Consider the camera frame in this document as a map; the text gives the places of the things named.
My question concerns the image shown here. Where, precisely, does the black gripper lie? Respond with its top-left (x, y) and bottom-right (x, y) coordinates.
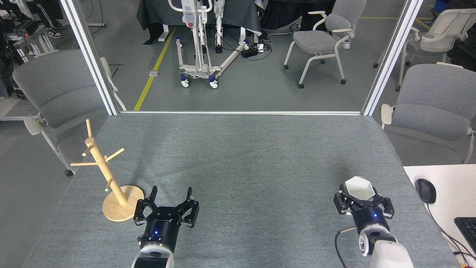
top-left (134, 186), bottom-right (199, 254)
top-left (334, 190), bottom-right (395, 235)

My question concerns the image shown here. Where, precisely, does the white faceted cup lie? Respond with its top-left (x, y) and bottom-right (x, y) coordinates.
top-left (343, 176), bottom-right (375, 202)

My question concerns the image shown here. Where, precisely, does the wooden cup rack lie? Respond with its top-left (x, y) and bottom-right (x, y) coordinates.
top-left (71, 119), bottom-right (145, 222)

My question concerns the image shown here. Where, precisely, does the black equipment rack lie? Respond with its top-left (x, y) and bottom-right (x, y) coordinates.
top-left (0, 0), bottom-right (56, 99)

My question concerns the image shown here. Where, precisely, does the black computer mouse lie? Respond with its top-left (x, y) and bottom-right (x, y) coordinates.
top-left (415, 179), bottom-right (437, 204)

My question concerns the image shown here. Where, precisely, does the white desk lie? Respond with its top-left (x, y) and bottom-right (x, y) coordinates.
top-left (403, 164), bottom-right (476, 268)

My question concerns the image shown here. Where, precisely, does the black keyboard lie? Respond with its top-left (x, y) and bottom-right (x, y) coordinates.
top-left (454, 217), bottom-right (476, 255)

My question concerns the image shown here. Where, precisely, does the white stand on wheels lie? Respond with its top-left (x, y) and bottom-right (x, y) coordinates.
top-left (168, 0), bottom-right (250, 89)

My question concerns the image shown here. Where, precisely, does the black power strip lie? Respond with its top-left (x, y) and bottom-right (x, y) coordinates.
top-left (241, 44), bottom-right (265, 58)

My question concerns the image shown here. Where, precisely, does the white mesh office chair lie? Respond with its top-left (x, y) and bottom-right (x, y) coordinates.
top-left (373, 8), bottom-right (476, 92)

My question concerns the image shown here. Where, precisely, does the dark grey table cloth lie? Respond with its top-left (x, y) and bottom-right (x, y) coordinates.
top-left (136, 0), bottom-right (263, 36)

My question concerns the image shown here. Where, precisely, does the person's leg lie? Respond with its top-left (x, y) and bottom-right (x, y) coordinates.
top-left (35, 0), bottom-right (69, 38)

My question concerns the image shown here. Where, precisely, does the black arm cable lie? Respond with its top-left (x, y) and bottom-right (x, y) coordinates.
top-left (335, 226), bottom-right (359, 268)

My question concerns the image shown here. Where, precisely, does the black mouse cable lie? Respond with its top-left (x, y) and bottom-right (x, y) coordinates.
top-left (426, 203), bottom-right (476, 261)

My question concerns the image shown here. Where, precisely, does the silver table edge rail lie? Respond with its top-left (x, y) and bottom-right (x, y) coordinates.
top-left (118, 111), bottom-right (363, 116)

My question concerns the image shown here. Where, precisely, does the grey chair with white frame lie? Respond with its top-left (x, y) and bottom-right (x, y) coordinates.
top-left (12, 49), bottom-right (127, 177)
top-left (283, 0), bottom-right (367, 89)
top-left (380, 63), bottom-right (476, 164)

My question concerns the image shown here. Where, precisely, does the silver frame post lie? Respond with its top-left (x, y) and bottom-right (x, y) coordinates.
top-left (59, 0), bottom-right (120, 116)
top-left (361, 0), bottom-right (424, 116)

